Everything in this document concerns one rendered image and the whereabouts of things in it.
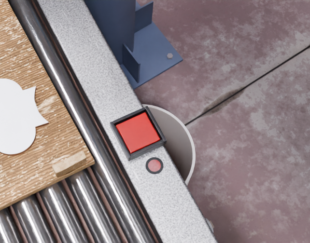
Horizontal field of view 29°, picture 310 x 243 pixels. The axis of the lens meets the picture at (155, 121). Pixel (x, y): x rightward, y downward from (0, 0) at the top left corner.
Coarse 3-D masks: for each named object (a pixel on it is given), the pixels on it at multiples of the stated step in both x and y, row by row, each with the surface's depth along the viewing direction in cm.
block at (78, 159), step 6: (72, 156) 101; (78, 156) 102; (84, 156) 102; (60, 162) 101; (66, 162) 101; (72, 162) 101; (78, 162) 102; (84, 162) 103; (54, 168) 100; (60, 168) 100; (66, 168) 101; (72, 168) 102; (60, 174) 102
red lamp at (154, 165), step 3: (150, 162) 107; (153, 162) 107; (156, 162) 107; (159, 162) 107; (150, 165) 106; (153, 165) 106; (156, 165) 107; (159, 165) 107; (150, 168) 106; (153, 168) 106; (156, 168) 106; (159, 168) 106; (153, 171) 106
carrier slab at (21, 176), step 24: (0, 0) 116; (0, 24) 114; (0, 48) 112; (24, 48) 112; (0, 72) 110; (24, 72) 110; (48, 96) 108; (48, 120) 107; (72, 120) 107; (48, 144) 105; (72, 144) 105; (0, 168) 103; (24, 168) 103; (48, 168) 103; (0, 192) 101; (24, 192) 101
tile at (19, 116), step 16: (0, 80) 108; (0, 96) 107; (16, 96) 107; (32, 96) 107; (0, 112) 106; (16, 112) 106; (32, 112) 106; (0, 128) 105; (16, 128) 105; (32, 128) 105; (0, 144) 103; (16, 144) 104; (32, 144) 105
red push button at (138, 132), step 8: (144, 112) 109; (128, 120) 108; (136, 120) 108; (144, 120) 108; (120, 128) 108; (128, 128) 108; (136, 128) 108; (144, 128) 108; (152, 128) 108; (128, 136) 107; (136, 136) 107; (144, 136) 107; (152, 136) 107; (128, 144) 106; (136, 144) 106; (144, 144) 107
